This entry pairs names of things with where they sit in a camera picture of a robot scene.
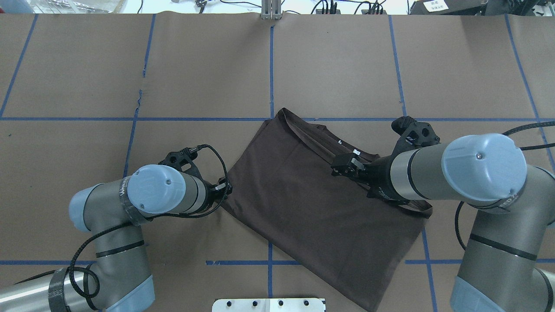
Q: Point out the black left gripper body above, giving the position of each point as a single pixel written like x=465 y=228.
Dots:
x=209 y=195

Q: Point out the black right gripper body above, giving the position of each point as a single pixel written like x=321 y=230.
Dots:
x=378 y=172

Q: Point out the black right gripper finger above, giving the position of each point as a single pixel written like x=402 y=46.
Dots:
x=348 y=164

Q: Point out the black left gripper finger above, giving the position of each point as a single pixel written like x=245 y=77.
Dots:
x=224 y=188

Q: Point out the dark brown t-shirt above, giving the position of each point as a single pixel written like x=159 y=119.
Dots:
x=283 y=189

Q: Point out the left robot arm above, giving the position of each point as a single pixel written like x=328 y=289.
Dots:
x=110 y=270

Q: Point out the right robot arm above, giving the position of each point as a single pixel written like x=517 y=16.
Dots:
x=514 y=203

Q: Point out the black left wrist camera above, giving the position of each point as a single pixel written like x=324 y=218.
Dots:
x=183 y=161

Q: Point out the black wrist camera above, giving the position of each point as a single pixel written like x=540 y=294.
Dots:
x=183 y=161
x=413 y=134

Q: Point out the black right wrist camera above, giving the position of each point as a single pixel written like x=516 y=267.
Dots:
x=413 y=134

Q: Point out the white metal base plate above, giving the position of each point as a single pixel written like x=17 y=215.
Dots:
x=270 y=305

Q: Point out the aluminium frame post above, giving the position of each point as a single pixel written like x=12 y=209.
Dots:
x=271 y=9

